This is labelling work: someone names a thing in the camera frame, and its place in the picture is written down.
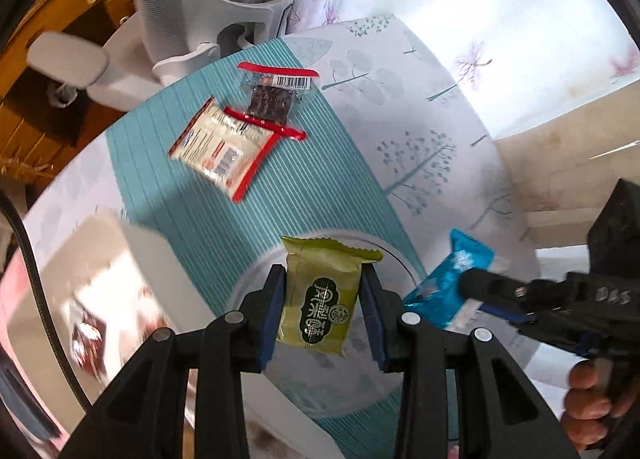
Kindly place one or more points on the teal patterned tablecloth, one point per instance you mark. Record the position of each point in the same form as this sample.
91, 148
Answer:
210, 229

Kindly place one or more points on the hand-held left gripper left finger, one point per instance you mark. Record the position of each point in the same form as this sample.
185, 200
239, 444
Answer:
272, 319

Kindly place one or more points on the small dark red packet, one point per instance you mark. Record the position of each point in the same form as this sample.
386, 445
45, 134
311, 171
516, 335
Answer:
90, 344

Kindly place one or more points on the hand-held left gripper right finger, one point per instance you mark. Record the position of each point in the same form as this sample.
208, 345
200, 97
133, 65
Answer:
372, 324

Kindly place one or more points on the blue snack packet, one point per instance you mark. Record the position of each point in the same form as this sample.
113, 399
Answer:
445, 289

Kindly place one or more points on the wooden desk with drawers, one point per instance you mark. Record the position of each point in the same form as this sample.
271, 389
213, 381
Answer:
30, 64

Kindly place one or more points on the person's right hand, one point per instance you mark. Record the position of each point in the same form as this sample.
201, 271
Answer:
582, 404

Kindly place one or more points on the cream packet with red edge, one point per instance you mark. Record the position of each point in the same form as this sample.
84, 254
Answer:
215, 149

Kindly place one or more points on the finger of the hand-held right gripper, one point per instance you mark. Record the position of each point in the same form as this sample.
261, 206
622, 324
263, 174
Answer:
545, 329
500, 284

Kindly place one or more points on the green pastry packet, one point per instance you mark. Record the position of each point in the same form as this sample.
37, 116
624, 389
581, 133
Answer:
325, 304

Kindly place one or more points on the white plastic tray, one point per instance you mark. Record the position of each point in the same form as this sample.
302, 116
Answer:
130, 289

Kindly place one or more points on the dark jerky packet red ends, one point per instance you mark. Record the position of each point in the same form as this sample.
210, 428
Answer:
270, 99

